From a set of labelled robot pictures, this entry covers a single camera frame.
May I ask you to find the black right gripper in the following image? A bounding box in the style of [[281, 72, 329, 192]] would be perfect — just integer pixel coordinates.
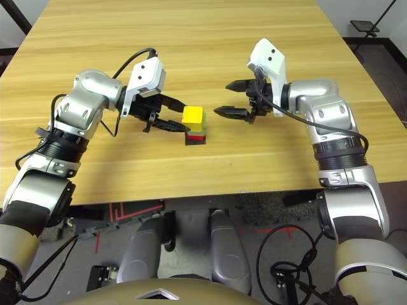
[[213, 78, 274, 125]]

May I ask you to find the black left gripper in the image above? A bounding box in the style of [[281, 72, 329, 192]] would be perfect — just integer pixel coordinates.
[[128, 93, 191, 133]]

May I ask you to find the yellow wooden block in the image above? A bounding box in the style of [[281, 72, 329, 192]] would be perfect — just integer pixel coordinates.
[[181, 105, 204, 125]]

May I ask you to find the green wooden block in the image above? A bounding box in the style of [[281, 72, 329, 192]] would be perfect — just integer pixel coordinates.
[[190, 112, 208, 134]]

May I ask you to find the black square tape marker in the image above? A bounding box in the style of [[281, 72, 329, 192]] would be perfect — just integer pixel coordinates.
[[185, 133, 207, 146]]

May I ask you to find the black mat with red lines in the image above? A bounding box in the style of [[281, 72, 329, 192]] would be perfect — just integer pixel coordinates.
[[107, 201, 165, 222]]

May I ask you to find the grey robot left leg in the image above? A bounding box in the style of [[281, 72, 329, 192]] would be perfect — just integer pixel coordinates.
[[116, 212, 177, 283]]

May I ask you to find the grey robot leg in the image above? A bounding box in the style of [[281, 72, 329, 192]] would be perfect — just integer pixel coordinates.
[[208, 208, 252, 295], [116, 212, 177, 283]]

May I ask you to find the grey robot right leg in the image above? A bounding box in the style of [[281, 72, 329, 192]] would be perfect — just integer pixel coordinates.
[[208, 208, 252, 295]]

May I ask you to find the black stand with plate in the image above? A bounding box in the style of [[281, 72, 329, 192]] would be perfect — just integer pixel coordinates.
[[350, 0, 400, 39]]

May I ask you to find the black floor box with screws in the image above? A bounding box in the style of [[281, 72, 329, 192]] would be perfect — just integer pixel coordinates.
[[87, 264, 119, 292]]

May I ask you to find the olive robot torso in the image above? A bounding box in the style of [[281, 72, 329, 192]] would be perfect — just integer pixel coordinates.
[[63, 278, 261, 305]]

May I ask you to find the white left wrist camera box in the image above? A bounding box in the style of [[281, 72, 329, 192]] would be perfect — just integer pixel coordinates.
[[120, 57, 167, 118]]

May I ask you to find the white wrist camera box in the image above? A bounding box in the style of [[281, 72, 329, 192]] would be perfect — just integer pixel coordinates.
[[246, 37, 288, 118], [120, 57, 167, 118]]

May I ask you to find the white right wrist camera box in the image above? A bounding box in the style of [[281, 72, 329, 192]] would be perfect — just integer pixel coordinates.
[[246, 37, 288, 118]]

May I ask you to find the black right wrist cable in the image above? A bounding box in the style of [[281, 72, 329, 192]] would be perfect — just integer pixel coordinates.
[[254, 67, 369, 158]]

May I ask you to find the black looped floor cable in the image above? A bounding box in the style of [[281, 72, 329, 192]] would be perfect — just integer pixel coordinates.
[[256, 224, 350, 305]]

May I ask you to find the black metal frame bar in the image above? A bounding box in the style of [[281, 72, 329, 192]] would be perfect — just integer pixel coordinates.
[[0, 0, 32, 28]]

